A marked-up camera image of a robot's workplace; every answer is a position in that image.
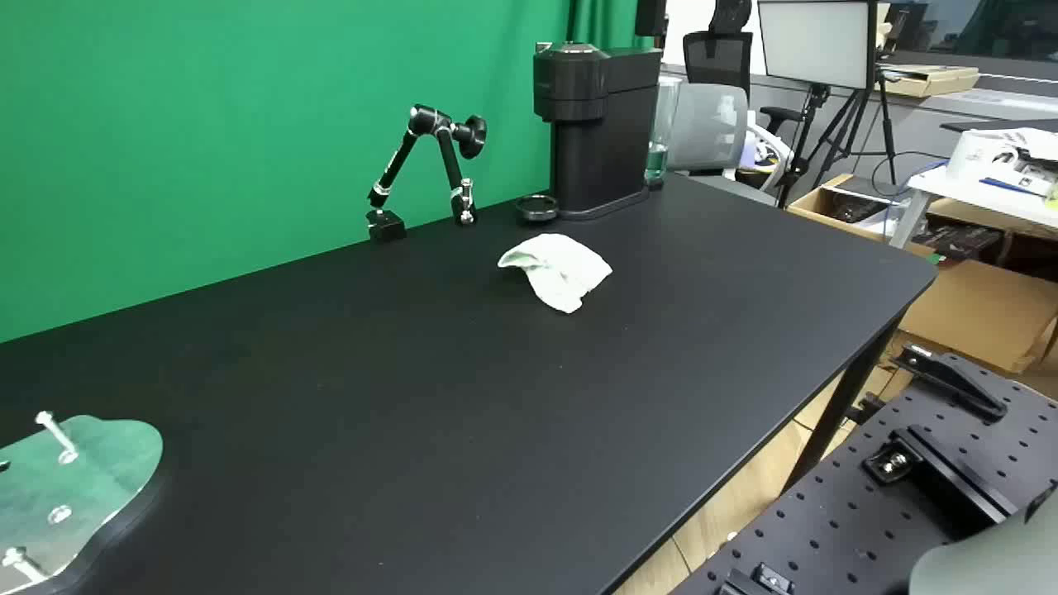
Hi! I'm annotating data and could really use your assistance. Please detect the black angled bracket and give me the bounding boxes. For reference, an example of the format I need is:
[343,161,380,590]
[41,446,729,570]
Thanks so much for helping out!
[891,340,1011,427]

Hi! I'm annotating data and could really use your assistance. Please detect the white cloth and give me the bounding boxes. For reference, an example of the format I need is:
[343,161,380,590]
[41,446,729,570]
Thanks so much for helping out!
[497,231,615,317]

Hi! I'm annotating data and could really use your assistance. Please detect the long white bolt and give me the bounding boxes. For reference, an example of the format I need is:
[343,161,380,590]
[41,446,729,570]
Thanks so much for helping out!
[32,409,82,465]

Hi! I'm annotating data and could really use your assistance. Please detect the green bottle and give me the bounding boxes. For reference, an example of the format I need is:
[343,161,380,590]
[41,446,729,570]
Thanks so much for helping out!
[641,139,670,191]

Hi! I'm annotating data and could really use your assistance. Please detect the white side table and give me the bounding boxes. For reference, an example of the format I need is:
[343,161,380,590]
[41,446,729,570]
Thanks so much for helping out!
[885,161,1058,251]

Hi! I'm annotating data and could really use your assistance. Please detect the black tripod stand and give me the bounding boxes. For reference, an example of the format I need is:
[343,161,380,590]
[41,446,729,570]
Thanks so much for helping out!
[778,76,902,212]

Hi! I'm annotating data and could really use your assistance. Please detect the grey mesh office chair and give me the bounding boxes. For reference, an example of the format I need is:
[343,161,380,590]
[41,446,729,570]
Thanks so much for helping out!
[658,80,753,179]

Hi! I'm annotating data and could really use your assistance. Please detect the white paper pile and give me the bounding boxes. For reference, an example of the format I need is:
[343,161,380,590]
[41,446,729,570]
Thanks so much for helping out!
[943,124,1058,202]

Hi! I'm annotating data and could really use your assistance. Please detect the flat tan box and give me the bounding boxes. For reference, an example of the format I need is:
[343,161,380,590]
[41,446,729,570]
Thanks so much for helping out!
[879,61,982,103]

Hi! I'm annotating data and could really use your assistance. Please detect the black perforated breadboard plate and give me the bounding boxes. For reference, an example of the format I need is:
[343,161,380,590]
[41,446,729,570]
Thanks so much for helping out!
[669,378,1058,595]

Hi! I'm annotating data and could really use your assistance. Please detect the white light panel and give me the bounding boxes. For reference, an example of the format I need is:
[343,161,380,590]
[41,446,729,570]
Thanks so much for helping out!
[757,0,881,92]

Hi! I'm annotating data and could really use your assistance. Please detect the closed brown cardboard box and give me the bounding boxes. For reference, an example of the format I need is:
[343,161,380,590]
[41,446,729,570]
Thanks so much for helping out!
[896,256,1058,380]

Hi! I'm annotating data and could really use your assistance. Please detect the open cardboard box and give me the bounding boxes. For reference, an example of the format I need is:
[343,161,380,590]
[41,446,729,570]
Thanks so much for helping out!
[786,173,943,251]

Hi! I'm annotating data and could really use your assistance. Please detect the black table leg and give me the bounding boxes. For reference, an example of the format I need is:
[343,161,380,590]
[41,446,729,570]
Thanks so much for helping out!
[783,328,896,488]

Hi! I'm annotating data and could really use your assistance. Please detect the black office chair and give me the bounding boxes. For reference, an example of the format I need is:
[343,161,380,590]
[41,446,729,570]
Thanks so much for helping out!
[680,0,757,92]

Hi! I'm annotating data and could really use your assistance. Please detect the black mounting clamp block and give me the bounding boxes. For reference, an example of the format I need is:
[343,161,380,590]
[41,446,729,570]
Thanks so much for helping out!
[860,422,1026,528]

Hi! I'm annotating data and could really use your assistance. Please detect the grey rounded chair back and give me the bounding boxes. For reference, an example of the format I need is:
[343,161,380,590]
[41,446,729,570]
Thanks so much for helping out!
[907,515,1058,595]

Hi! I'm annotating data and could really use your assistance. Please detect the clear green plastic board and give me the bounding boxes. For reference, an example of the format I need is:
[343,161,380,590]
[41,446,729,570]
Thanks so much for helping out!
[0,412,168,595]

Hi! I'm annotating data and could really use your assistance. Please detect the black box-shaped machine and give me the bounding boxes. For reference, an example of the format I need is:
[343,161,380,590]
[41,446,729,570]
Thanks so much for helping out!
[531,39,664,217]

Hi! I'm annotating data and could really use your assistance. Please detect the short white bolt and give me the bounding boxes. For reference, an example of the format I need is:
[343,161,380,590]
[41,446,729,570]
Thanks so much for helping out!
[0,546,48,585]

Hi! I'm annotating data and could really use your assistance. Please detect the green backdrop screen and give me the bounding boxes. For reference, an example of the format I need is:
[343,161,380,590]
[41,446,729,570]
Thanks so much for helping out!
[0,0,644,347]

